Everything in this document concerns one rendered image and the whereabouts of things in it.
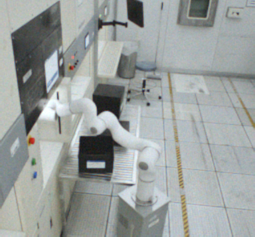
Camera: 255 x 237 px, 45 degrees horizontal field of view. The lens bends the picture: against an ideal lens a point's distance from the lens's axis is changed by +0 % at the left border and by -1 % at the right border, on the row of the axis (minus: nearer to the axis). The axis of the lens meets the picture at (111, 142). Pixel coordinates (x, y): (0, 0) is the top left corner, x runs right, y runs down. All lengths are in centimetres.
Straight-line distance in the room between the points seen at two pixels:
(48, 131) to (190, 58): 447
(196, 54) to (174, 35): 59
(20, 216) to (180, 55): 525
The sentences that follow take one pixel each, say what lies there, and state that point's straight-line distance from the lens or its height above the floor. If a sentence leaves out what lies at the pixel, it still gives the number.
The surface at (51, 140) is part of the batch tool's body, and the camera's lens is 265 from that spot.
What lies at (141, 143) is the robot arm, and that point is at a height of 119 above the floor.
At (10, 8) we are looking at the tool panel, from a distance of 151.
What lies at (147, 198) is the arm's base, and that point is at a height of 80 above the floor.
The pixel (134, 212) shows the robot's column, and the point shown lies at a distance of 224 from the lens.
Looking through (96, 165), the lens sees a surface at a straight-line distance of 242.
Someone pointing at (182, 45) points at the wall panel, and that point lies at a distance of 649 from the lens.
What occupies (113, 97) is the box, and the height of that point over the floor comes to 101.
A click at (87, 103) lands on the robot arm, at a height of 141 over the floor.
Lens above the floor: 234
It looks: 34 degrees down
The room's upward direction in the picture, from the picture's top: 3 degrees clockwise
